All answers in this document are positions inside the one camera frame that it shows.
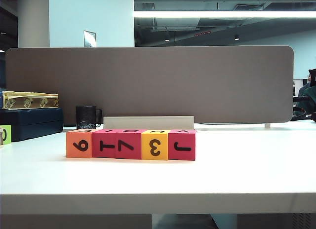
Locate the yellow foam block H 3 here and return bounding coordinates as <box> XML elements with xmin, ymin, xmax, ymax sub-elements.
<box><xmin>141</xmin><ymin>130</ymin><xmax>169</xmax><ymax>161</ymax></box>

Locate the red foam block A J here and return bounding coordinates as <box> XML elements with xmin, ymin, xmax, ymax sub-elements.
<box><xmin>167</xmin><ymin>129</ymin><xmax>197</xmax><ymax>161</ymax></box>

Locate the red foam block O R 7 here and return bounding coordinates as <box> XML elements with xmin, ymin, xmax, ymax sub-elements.
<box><xmin>115</xmin><ymin>129</ymin><xmax>143</xmax><ymax>160</ymax></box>

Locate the red foam block T I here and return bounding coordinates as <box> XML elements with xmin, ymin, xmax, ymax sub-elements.
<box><xmin>91</xmin><ymin>129</ymin><xmax>117</xmax><ymax>158</ymax></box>

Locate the orange foam block monkey 6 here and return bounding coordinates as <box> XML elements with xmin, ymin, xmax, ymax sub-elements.
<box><xmin>66</xmin><ymin>130</ymin><xmax>93</xmax><ymax>158</ymax></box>

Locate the brown desk divider panel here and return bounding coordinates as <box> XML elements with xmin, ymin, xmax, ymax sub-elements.
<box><xmin>4</xmin><ymin>45</ymin><xmax>295</xmax><ymax>124</ymax></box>

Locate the black mug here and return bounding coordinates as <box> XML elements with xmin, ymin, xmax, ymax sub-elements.
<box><xmin>76</xmin><ymin>105</ymin><xmax>103</xmax><ymax>130</ymax></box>

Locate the yellow patterned box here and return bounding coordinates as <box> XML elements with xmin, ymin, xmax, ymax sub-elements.
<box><xmin>0</xmin><ymin>90</ymin><xmax>60</xmax><ymax>110</ymax></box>

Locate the dark blue case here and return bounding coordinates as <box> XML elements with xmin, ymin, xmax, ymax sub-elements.
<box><xmin>0</xmin><ymin>107</ymin><xmax>64</xmax><ymax>142</ymax></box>

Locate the black office chair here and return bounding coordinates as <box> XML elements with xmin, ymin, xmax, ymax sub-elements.
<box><xmin>292</xmin><ymin>95</ymin><xmax>316</xmax><ymax>122</ymax></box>

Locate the seated person dark hair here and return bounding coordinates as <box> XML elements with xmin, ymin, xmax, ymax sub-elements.
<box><xmin>298</xmin><ymin>68</ymin><xmax>316</xmax><ymax>116</ymax></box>

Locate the green foam block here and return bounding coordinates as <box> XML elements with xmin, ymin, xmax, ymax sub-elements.
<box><xmin>0</xmin><ymin>124</ymin><xmax>12</xmax><ymax>145</ymax></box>

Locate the wall sign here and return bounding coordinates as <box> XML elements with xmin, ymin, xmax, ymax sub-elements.
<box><xmin>83</xmin><ymin>30</ymin><xmax>97</xmax><ymax>48</ymax></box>

